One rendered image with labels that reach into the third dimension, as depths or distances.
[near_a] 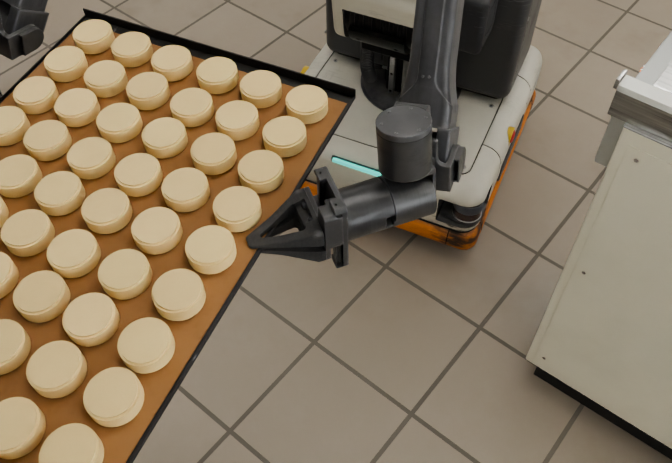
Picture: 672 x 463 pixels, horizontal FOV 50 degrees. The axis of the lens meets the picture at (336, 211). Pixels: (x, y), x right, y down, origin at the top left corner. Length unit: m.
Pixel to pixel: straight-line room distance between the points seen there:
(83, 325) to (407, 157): 0.35
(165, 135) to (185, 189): 0.09
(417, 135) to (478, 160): 1.16
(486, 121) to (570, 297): 0.63
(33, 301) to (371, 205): 0.34
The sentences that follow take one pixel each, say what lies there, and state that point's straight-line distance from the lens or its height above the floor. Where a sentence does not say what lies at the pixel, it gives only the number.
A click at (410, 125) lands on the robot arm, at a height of 1.11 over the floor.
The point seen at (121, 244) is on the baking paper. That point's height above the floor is 1.01.
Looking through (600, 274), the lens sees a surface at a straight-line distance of 1.44.
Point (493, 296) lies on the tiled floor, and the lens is 1.96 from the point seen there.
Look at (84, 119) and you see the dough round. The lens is 0.91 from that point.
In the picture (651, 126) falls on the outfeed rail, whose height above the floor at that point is 0.85.
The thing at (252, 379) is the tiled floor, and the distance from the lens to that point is 1.81.
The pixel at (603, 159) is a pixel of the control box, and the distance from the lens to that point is 1.32.
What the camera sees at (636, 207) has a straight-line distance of 1.29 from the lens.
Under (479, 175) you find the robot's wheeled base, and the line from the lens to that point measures 1.84.
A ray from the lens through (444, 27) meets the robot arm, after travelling 0.82.
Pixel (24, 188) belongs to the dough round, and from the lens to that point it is 0.86.
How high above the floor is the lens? 1.62
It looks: 51 degrees down
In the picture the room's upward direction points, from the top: straight up
